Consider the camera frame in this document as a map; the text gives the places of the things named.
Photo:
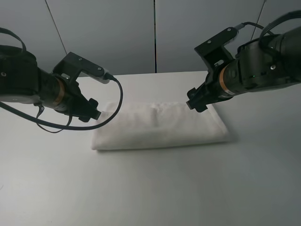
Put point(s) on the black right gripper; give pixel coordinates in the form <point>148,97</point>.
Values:
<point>209,92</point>

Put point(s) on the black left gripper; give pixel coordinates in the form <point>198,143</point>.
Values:
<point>71,102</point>

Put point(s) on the white towel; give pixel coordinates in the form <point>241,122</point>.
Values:
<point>140,126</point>

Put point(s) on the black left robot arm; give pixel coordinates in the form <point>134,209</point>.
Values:
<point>22,81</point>

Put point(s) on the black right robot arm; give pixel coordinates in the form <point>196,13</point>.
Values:
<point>251,70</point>

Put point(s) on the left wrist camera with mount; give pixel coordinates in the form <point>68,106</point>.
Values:
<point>73,65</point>

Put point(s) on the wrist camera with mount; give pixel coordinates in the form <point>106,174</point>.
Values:
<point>73,65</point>
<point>213,51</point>

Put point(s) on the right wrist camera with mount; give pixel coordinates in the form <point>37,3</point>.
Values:
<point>213,51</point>

